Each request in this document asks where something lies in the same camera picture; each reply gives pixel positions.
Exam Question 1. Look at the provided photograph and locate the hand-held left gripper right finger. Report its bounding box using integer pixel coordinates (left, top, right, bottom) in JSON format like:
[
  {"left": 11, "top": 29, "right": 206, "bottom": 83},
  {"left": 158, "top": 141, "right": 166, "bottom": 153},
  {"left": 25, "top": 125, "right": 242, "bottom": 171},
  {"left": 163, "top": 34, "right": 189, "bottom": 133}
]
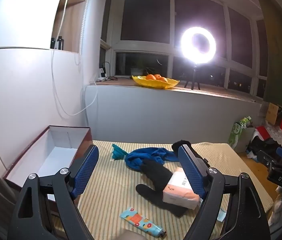
[{"left": 177, "top": 144, "right": 271, "bottom": 240}]

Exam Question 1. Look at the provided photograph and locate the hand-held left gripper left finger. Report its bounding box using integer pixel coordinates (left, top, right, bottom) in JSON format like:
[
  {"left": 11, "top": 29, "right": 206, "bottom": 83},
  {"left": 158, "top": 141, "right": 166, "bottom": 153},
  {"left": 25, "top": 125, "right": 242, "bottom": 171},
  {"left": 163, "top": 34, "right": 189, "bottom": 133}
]
[{"left": 7, "top": 144, "right": 99, "bottom": 240}]

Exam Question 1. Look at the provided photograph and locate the black glove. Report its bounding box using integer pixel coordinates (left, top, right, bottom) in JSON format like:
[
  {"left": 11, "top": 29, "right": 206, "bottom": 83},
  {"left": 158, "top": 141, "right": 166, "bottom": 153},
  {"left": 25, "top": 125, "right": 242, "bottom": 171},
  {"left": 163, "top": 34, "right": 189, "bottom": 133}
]
[{"left": 136, "top": 158, "right": 189, "bottom": 217}]

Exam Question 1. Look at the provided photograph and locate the dark red cardboard box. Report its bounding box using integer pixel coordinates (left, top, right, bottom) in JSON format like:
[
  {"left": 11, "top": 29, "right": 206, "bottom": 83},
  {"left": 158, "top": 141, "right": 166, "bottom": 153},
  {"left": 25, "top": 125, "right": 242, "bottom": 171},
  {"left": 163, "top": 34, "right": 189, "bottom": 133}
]
[{"left": 3, "top": 126, "right": 93, "bottom": 203}]

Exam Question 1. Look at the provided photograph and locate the blue towel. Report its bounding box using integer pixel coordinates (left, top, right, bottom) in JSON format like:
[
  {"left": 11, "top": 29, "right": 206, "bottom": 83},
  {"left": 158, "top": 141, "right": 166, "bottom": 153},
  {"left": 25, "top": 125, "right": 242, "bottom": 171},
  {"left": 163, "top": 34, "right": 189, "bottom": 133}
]
[{"left": 125, "top": 147, "right": 181, "bottom": 172}]

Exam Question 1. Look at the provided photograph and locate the pink tissue packet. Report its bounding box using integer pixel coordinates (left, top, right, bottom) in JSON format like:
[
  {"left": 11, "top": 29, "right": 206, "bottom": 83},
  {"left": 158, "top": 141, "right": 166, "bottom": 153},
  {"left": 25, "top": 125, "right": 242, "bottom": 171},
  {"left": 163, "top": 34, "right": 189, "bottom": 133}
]
[{"left": 162, "top": 166, "right": 203, "bottom": 210}]

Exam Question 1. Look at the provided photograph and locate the teal collapsible funnel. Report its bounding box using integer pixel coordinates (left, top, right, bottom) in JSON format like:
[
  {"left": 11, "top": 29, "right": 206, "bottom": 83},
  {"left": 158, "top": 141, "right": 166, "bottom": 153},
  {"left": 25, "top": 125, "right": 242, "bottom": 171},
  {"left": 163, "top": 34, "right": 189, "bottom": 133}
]
[{"left": 111, "top": 144, "right": 129, "bottom": 161}]

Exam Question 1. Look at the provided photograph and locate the brown cardboard box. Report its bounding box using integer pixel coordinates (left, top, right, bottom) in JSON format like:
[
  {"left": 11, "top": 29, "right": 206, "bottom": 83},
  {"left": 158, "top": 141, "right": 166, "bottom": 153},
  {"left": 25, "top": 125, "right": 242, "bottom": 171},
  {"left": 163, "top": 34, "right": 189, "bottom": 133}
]
[{"left": 264, "top": 102, "right": 280, "bottom": 126}]

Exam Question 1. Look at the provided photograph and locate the green white paper pack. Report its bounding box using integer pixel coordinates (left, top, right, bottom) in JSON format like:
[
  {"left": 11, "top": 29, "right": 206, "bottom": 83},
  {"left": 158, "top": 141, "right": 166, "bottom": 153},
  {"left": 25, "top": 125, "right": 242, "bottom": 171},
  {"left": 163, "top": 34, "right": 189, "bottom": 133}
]
[{"left": 228, "top": 116, "right": 253, "bottom": 151}]

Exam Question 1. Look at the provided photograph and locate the light blue packet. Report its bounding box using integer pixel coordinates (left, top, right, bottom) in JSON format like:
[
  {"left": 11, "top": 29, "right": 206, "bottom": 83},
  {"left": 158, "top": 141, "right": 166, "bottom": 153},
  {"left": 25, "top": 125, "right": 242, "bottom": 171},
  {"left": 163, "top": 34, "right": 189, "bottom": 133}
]
[{"left": 217, "top": 207, "right": 228, "bottom": 222}]

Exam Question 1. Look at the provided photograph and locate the floral hand cream tube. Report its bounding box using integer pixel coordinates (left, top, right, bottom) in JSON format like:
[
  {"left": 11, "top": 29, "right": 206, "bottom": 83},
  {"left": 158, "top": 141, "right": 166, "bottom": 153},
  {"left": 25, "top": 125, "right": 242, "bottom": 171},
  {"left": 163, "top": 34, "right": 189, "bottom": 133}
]
[{"left": 120, "top": 207, "right": 167, "bottom": 238}]

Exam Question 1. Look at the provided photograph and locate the dark green curtain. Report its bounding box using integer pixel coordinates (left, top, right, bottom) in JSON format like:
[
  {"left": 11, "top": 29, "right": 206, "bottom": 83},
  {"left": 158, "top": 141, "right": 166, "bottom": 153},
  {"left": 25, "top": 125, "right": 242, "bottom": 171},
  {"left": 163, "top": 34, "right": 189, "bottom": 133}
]
[{"left": 250, "top": 0, "right": 282, "bottom": 111}]

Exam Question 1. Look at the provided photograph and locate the black tripod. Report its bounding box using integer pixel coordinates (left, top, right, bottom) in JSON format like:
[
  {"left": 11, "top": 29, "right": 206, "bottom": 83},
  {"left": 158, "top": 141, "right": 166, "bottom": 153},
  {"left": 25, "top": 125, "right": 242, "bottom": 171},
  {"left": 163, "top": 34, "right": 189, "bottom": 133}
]
[{"left": 184, "top": 64, "right": 201, "bottom": 90}]

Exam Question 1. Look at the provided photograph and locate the yellow fruit bowl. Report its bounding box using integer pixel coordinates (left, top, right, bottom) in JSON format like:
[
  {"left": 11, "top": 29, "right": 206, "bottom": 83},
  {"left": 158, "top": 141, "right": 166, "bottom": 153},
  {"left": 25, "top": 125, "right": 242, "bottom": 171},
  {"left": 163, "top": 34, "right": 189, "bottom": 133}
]
[{"left": 131, "top": 75, "right": 180, "bottom": 90}]

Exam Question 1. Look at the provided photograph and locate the wooden shelf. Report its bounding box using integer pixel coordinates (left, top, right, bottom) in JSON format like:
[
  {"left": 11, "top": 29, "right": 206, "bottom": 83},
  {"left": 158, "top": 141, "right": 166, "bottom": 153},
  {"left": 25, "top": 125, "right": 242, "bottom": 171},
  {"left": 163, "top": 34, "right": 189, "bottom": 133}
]
[{"left": 50, "top": 0, "right": 87, "bottom": 54}]

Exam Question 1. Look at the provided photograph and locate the black drawstring pouch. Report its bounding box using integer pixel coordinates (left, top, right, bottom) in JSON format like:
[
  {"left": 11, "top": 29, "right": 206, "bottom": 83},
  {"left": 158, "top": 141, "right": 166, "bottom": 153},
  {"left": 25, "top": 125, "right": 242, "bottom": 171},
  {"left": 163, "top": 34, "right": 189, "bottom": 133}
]
[{"left": 172, "top": 140, "right": 210, "bottom": 168}]

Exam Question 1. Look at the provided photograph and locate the white cable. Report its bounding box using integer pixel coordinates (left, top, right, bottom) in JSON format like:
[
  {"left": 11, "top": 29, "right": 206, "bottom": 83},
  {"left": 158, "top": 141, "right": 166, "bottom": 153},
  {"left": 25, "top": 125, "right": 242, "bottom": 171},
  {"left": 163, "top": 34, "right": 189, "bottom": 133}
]
[{"left": 51, "top": 0, "right": 99, "bottom": 117}]

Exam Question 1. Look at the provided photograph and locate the black cable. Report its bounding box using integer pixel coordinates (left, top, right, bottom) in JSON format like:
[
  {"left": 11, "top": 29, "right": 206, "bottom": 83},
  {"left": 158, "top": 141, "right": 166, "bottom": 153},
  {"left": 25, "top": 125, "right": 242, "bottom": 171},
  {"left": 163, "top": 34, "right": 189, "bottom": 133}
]
[{"left": 102, "top": 61, "right": 119, "bottom": 81}]

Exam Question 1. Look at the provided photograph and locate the ring light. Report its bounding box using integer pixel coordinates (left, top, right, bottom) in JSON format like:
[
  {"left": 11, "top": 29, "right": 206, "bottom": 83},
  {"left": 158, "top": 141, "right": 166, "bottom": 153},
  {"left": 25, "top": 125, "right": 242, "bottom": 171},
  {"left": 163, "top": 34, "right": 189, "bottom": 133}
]
[{"left": 180, "top": 26, "right": 217, "bottom": 62}]

